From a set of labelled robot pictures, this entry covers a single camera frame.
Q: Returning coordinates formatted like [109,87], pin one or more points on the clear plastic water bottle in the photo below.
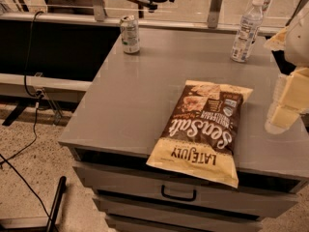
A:
[248,30]

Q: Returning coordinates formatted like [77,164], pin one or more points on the green 7up soda can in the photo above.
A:
[129,34]

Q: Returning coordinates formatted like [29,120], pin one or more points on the grey drawer cabinet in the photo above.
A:
[122,115]

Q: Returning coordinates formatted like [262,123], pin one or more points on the black drawer handle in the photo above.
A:
[178,195]

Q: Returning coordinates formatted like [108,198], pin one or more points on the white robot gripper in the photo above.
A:
[297,43]

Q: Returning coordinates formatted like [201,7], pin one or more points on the brown Late July chip bag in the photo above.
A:
[199,137]

